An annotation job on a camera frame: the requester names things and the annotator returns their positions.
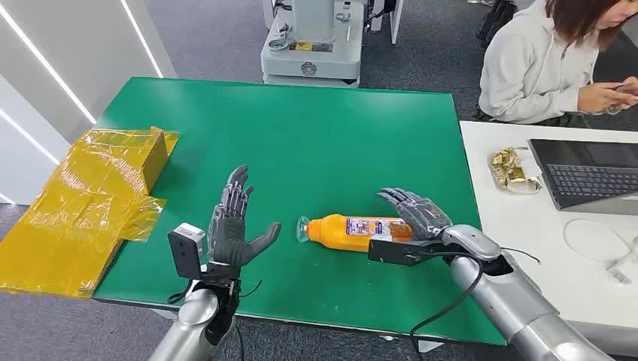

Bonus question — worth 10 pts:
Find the person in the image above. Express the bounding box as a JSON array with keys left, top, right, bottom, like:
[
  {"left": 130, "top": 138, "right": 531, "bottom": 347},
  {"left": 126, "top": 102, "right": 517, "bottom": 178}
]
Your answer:
[{"left": 472, "top": 0, "right": 638, "bottom": 129}]

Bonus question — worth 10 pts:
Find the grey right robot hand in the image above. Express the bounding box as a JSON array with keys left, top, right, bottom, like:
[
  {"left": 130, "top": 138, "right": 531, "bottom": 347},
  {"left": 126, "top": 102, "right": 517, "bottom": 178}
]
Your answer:
[{"left": 377, "top": 187, "right": 454, "bottom": 243}]

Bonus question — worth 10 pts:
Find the orange detergent bottle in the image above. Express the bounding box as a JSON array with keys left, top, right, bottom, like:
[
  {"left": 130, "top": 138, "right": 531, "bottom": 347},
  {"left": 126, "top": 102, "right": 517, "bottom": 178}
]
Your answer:
[{"left": 296, "top": 214, "right": 415, "bottom": 253}]

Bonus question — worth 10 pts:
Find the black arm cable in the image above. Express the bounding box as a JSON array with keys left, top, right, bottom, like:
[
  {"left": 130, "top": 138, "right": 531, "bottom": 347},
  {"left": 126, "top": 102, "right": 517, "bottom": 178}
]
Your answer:
[
  {"left": 166, "top": 276, "right": 263, "bottom": 361},
  {"left": 409, "top": 246, "right": 542, "bottom": 361}
]

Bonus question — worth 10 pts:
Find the person's right hand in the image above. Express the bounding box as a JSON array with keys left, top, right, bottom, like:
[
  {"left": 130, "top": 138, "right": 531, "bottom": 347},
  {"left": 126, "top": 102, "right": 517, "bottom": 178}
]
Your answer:
[{"left": 578, "top": 82, "right": 630, "bottom": 114}]

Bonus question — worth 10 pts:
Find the black equipment on floor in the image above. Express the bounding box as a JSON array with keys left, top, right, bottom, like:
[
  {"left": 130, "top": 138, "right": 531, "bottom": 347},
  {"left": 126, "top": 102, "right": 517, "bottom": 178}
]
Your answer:
[{"left": 475, "top": 0, "right": 519, "bottom": 50}]

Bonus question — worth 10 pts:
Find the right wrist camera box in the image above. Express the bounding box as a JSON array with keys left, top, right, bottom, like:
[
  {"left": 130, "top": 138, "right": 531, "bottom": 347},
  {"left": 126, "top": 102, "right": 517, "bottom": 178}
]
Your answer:
[{"left": 367, "top": 238, "right": 450, "bottom": 268}]

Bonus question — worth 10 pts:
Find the white cable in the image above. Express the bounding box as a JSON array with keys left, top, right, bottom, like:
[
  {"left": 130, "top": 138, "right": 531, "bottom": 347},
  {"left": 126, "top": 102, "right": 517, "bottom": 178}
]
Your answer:
[{"left": 563, "top": 218, "right": 638, "bottom": 286}]

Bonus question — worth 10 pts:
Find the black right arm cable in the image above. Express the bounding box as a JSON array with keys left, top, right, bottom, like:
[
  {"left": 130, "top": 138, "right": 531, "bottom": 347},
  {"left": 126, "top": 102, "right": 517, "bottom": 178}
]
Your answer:
[{"left": 409, "top": 246, "right": 542, "bottom": 361}]

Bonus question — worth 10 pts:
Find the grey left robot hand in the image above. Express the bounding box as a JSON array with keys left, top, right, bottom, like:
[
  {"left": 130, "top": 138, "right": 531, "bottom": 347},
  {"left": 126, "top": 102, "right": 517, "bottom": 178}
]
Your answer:
[{"left": 205, "top": 164, "right": 283, "bottom": 274}]

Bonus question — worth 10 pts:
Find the gold foil snack wrapper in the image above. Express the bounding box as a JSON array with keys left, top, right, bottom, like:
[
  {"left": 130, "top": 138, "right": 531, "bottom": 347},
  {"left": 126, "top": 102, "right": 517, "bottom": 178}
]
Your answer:
[{"left": 488, "top": 147, "right": 543, "bottom": 196}]

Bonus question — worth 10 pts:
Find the grey machine base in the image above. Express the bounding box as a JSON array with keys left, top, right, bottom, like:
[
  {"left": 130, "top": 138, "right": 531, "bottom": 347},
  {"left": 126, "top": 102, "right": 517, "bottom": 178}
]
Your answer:
[{"left": 260, "top": 0, "right": 369, "bottom": 89}]

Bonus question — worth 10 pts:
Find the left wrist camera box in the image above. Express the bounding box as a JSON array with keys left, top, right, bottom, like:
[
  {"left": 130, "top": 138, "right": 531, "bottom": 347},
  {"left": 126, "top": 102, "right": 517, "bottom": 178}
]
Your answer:
[{"left": 167, "top": 223, "right": 208, "bottom": 281}]

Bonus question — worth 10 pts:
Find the person's left hand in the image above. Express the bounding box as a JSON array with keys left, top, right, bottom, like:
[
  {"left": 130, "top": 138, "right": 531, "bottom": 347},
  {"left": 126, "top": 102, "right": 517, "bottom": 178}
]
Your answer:
[{"left": 618, "top": 76, "right": 638, "bottom": 108}]

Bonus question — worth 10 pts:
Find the yellow taped cardboard box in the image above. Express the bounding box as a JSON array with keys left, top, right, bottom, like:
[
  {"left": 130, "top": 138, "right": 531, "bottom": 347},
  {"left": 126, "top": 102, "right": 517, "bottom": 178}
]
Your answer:
[{"left": 0, "top": 126, "right": 181, "bottom": 300}]

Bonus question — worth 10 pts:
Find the person's hand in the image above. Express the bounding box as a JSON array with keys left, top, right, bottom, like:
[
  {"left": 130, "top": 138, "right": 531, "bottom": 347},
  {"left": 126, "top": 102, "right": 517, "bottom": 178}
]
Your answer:
[
  {"left": 618, "top": 76, "right": 638, "bottom": 108},
  {"left": 578, "top": 82, "right": 630, "bottom": 114}
]

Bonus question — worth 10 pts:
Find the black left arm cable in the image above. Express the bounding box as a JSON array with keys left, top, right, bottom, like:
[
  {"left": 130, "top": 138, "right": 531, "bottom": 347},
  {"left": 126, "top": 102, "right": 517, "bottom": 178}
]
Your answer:
[{"left": 166, "top": 276, "right": 263, "bottom": 361}]

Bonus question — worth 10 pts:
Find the dark grey laptop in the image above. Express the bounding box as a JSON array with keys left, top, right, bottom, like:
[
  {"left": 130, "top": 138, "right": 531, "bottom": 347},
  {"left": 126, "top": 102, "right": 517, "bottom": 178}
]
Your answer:
[{"left": 528, "top": 138, "right": 638, "bottom": 216}]

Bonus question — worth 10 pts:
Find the white panel board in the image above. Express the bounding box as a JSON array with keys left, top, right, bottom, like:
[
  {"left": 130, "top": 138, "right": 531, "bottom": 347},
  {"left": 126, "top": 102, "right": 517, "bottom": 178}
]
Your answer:
[{"left": 387, "top": 0, "right": 405, "bottom": 45}]

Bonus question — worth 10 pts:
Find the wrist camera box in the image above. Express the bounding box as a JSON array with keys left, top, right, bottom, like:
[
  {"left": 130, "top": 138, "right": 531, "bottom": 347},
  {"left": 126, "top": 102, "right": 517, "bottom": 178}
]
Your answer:
[
  {"left": 367, "top": 238, "right": 450, "bottom": 268},
  {"left": 167, "top": 223, "right": 208, "bottom": 281}
]

